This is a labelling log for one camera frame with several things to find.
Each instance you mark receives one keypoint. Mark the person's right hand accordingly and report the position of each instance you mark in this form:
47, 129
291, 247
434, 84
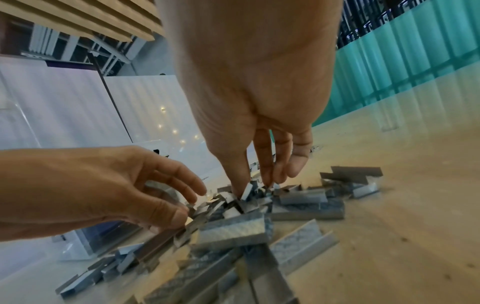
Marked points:
251, 65

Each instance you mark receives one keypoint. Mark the person's left hand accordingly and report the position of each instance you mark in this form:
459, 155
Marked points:
90, 184

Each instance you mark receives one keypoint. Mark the pile of metal staple strips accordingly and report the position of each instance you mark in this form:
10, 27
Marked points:
232, 231

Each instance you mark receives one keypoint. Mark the black metal railing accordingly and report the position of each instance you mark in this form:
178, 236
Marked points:
371, 21

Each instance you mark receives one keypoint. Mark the green curtain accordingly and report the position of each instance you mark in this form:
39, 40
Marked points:
405, 59

